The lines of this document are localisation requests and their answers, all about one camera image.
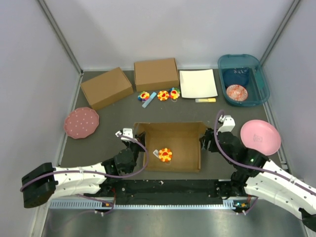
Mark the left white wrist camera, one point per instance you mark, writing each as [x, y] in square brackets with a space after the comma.
[126, 135]

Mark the cardboard box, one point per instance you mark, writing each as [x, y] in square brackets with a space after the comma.
[106, 88]
[156, 74]
[182, 138]

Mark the white square plate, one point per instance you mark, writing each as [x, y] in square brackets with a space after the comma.
[198, 84]

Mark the orange yellow flower plush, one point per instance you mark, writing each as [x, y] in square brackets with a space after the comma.
[165, 155]

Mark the yellow highlighter marker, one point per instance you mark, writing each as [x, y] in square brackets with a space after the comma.
[205, 100]

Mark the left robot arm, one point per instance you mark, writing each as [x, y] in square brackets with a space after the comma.
[46, 181]

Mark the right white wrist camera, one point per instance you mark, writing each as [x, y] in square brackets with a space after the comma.
[227, 123]

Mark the red patterned bowl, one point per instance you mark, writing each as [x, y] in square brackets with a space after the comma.
[237, 92]

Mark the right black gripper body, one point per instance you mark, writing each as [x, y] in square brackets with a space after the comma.
[210, 136]

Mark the teal plastic bin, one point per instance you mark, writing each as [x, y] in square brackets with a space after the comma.
[258, 90]

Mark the dark pink dotted plate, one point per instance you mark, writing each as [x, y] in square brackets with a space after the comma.
[81, 123]

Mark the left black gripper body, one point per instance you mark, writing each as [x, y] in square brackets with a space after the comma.
[136, 148]

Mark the white paper tag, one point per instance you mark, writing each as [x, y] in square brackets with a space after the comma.
[156, 153]

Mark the light pink plate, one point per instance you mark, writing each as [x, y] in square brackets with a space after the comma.
[261, 136]

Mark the light blue marker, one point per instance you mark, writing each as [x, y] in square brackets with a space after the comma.
[149, 100]

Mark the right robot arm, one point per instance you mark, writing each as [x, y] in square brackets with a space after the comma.
[257, 175]

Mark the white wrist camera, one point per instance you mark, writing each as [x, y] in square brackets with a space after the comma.
[126, 135]
[227, 123]

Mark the rainbow flower plush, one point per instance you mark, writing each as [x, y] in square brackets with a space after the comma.
[174, 93]
[143, 96]

